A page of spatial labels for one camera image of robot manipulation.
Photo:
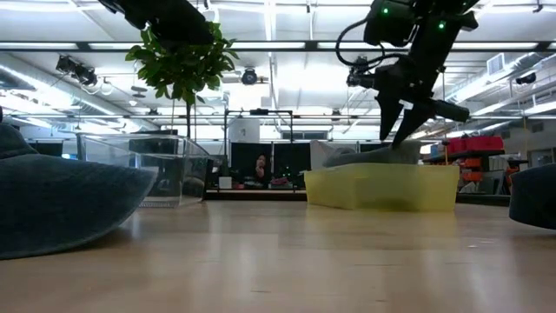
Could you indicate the black metal stand frame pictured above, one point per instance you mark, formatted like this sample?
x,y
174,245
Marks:
x,y
258,112

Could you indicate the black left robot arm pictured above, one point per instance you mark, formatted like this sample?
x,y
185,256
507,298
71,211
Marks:
x,y
174,19

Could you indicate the green leafy plant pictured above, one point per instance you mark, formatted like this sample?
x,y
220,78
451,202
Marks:
x,y
187,65

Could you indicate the red plastic bin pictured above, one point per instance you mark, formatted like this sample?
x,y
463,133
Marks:
x,y
484,143
457,144

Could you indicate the yellow plastic bin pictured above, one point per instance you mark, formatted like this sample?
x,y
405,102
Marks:
x,y
382,187

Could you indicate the parts bin rack cart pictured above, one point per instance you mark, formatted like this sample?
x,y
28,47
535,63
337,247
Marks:
x,y
478,167

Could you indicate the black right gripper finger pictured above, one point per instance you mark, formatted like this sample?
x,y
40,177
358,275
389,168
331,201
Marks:
x,y
412,124
388,113

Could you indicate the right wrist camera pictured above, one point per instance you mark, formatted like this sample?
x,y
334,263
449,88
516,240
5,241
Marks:
x,y
360,74

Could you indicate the dark blue baseball cap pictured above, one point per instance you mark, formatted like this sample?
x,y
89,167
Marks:
x,y
536,195
61,204

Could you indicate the black aluminium rig frame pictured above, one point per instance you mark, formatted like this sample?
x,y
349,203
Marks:
x,y
310,44

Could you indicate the person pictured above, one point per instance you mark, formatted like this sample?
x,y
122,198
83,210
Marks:
x,y
262,169

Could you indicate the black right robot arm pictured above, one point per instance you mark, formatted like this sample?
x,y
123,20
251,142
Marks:
x,y
391,21

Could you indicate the clear plastic bin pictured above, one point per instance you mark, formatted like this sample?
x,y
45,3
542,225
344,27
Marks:
x,y
174,152

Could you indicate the black dome ceiling camera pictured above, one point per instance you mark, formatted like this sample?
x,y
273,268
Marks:
x,y
249,77

